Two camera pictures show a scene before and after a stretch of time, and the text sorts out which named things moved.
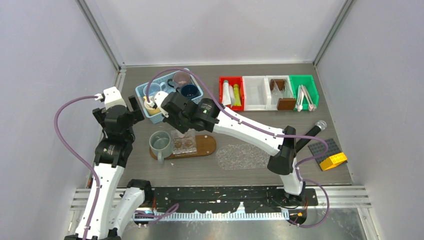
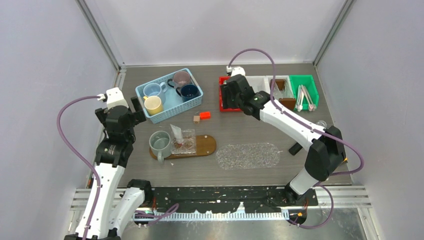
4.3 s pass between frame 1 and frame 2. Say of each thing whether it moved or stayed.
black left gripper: stayed
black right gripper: moved
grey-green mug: stayed
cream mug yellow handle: stayed
